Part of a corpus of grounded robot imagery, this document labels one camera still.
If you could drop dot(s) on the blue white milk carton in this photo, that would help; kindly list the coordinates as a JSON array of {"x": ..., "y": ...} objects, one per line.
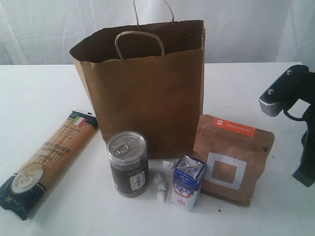
[{"x": 187, "y": 181}]

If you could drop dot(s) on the spaghetti packet dark blue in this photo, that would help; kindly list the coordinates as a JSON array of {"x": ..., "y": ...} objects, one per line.
[{"x": 26, "y": 187}]

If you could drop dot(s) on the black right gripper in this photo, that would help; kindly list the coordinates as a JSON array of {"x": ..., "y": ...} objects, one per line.
[{"x": 305, "y": 173}]

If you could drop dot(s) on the brown kraft pouch orange label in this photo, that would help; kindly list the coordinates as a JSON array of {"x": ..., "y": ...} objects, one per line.
[{"x": 235, "y": 157}]

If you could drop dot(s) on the large brown paper bag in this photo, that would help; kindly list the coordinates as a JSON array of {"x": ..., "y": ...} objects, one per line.
[{"x": 146, "y": 78}]

